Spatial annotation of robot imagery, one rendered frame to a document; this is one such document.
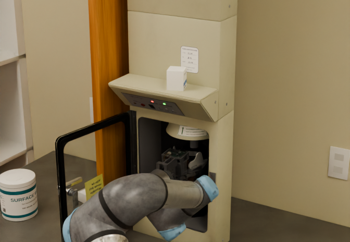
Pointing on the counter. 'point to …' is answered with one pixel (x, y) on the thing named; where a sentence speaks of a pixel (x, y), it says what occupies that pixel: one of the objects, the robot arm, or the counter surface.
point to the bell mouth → (186, 132)
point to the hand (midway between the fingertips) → (192, 158)
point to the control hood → (171, 95)
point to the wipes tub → (18, 194)
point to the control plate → (153, 104)
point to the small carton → (176, 78)
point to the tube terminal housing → (207, 78)
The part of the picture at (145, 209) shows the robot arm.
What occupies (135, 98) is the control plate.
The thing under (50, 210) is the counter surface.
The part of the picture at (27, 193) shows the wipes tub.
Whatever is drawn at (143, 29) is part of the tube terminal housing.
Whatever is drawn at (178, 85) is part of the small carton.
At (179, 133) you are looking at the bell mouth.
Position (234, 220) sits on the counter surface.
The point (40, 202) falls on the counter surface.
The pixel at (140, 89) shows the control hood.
